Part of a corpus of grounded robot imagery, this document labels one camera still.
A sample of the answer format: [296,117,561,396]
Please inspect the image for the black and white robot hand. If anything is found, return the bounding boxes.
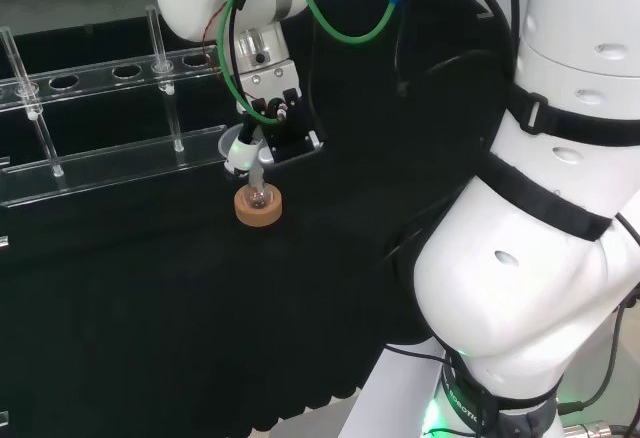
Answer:
[221,61,330,180]

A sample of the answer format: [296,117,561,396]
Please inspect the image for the translucent white plastic funnel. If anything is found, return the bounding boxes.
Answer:
[216,125,267,190]

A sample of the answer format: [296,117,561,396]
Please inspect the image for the clear round-bottom flask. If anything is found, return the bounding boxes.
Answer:
[244,177,274,210]

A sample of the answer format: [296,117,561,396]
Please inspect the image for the clear acrylic funnel stand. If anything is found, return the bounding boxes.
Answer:
[0,4,242,210]

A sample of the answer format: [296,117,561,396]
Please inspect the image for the black bench cloth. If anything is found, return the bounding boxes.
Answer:
[0,0,517,434]

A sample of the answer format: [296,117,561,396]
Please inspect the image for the cork ring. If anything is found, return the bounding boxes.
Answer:
[234,184,285,230]

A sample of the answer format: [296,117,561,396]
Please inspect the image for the green cable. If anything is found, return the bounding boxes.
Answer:
[217,0,402,127]

